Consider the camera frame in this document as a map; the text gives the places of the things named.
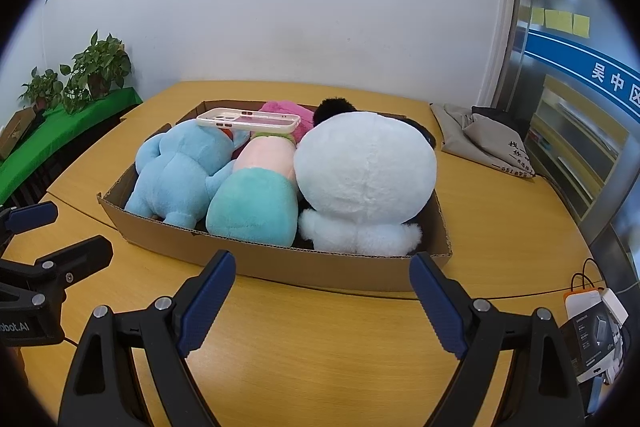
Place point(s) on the wooden desktop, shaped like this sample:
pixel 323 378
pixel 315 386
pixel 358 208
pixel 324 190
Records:
pixel 325 332

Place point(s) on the small potted plant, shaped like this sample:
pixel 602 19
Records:
pixel 42 89

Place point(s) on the large potted plant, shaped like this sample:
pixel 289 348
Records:
pixel 100 62

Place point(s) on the pink plush toy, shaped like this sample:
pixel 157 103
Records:
pixel 285 108

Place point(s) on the teal and pink plush doll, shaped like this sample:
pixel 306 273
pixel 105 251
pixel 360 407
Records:
pixel 250 207

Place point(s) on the wooden shelf behind glass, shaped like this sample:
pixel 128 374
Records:
pixel 575 142

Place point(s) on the small flat cardboard box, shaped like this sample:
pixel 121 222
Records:
pixel 17 127

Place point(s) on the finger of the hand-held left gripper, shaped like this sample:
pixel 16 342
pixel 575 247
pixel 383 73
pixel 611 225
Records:
pixel 35 213
pixel 80 259

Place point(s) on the yellow sticky note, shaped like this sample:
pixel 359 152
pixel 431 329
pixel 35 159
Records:
pixel 559 21
pixel 538 16
pixel 581 26

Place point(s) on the white panda plush toy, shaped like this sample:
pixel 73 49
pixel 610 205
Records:
pixel 365 167

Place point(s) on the black product box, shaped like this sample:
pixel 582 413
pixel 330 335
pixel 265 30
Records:
pixel 592 342

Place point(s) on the green tablecloth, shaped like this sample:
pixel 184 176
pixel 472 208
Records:
pixel 65 127

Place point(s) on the grey cloth bag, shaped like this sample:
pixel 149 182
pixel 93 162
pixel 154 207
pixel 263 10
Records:
pixel 480 132

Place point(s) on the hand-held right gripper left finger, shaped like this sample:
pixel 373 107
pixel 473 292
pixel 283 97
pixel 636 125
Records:
pixel 207 302

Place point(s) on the cream phone case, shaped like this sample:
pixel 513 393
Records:
pixel 270 123

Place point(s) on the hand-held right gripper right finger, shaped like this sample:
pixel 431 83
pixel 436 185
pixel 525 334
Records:
pixel 440 302

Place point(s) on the light blue plush toy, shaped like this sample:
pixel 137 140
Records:
pixel 175 172

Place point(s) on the blue banner on glass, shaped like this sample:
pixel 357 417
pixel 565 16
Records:
pixel 565 57

